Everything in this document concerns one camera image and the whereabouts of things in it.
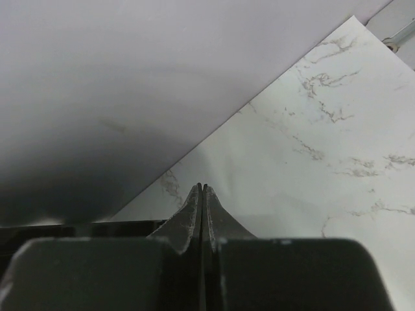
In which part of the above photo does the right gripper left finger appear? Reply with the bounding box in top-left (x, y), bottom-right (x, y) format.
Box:
top-left (147, 183), bottom-right (202, 255)

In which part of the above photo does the black pink drawer unit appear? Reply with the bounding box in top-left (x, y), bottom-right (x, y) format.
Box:
top-left (0, 0), bottom-right (393, 227)

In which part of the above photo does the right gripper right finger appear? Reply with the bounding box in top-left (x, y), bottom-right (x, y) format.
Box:
top-left (202, 184), bottom-right (256, 253)

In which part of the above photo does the right aluminium frame post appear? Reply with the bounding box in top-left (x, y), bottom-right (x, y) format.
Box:
top-left (366, 0), bottom-right (414, 69)

